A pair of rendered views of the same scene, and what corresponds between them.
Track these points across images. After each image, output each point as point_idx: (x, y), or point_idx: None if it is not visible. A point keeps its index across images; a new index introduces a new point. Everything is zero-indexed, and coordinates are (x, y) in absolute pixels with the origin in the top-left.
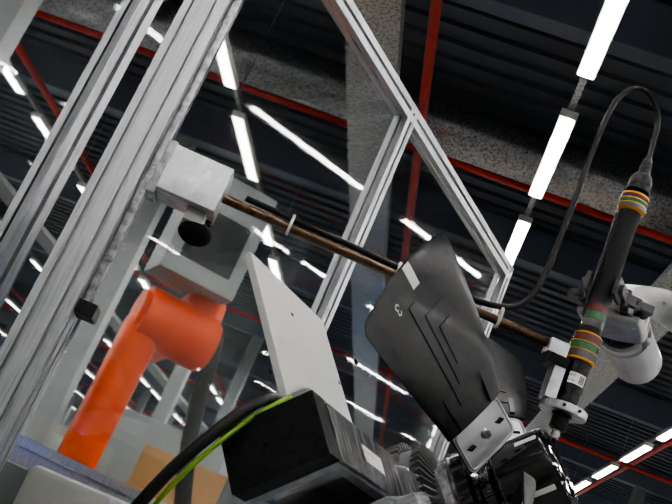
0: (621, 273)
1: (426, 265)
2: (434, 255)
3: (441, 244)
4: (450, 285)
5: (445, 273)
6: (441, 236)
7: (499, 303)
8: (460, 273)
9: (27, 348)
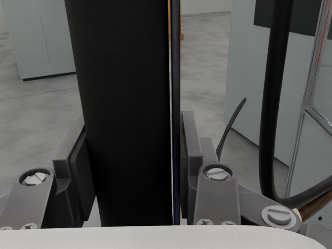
0: (81, 103)
1: (228, 124)
2: (231, 116)
3: (237, 106)
4: (221, 139)
5: (225, 130)
6: (242, 100)
7: (292, 196)
8: (226, 130)
9: None
